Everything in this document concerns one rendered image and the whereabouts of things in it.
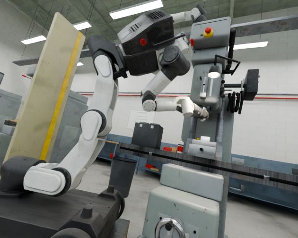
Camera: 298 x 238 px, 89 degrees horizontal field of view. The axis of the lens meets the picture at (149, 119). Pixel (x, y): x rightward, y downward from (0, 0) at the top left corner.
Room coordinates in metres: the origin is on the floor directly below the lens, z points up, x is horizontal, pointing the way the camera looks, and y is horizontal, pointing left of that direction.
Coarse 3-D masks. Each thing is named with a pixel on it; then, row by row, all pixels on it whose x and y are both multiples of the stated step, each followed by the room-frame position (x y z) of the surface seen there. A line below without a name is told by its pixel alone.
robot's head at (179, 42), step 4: (176, 40) 0.86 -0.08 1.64; (180, 40) 0.85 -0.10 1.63; (184, 40) 0.85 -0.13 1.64; (176, 44) 0.86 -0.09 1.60; (180, 44) 0.84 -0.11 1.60; (184, 44) 0.84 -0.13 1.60; (180, 48) 0.85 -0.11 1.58; (184, 48) 0.84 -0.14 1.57; (188, 48) 0.85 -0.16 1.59; (184, 52) 0.88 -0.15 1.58
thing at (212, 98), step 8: (200, 64) 1.04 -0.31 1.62; (208, 64) 1.01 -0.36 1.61; (216, 64) 0.99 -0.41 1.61; (200, 72) 1.03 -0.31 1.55; (192, 80) 1.07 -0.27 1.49; (200, 80) 1.03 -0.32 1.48; (208, 80) 1.01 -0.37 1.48; (216, 80) 0.98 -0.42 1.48; (192, 88) 1.06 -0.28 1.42; (200, 88) 1.03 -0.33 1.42; (208, 88) 1.00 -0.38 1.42; (216, 88) 0.98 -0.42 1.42; (192, 96) 1.05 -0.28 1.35; (208, 96) 1.00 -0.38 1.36; (216, 96) 0.98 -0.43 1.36; (200, 104) 1.07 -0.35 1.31; (208, 104) 1.03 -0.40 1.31; (216, 104) 1.02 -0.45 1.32
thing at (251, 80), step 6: (252, 72) 1.13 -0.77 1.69; (258, 72) 1.11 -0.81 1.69; (246, 78) 1.17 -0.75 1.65; (252, 78) 1.13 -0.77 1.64; (246, 84) 1.15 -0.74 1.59; (252, 84) 1.13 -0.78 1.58; (246, 90) 1.15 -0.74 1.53; (252, 90) 1.13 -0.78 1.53; (246, 96) 1.22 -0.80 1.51; (252, 96) 1.20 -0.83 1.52
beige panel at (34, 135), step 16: (64, 32) 1.69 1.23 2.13; (48, 48) 1.59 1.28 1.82; (64, 48) 1.74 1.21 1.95; (80, 48) 1.92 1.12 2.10; (48, 64) 1.64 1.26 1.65; (64, 64) 1.79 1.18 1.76; (32, 80) 1.59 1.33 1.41; (48, 80) 1.68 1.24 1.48; (64, 80) 1.84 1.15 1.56; (32, 96) 1.59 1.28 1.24; (48, 96) 1.73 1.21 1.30; (64, 96) 1.90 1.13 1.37; (32, 112) 1.64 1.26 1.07; (48, 112) 1.78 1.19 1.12; (16, 128) 1.58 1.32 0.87; (32, 128) 1.68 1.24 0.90; (48, 128) 1.83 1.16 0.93; (16, 144) 1.60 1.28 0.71; (32, 144) 1.73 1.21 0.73; (48, 144) 1.88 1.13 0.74; (48, 160) 1.93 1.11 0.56
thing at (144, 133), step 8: (136, 128) 1.25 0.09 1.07; (144, 128) 1.23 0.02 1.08; (152, 128) 1.20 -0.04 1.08; (160, 128) 1.21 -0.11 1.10; (136, 136) 1.25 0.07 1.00; (144, 136) 1.22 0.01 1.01; (152, 136) 1.19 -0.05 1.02; (160, 136) 1.24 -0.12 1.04; (136, 144) 1.24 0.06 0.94; (144, 144) 1.22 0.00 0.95; (152, 144) 1.19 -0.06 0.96; (160, 144) 1.28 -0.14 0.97
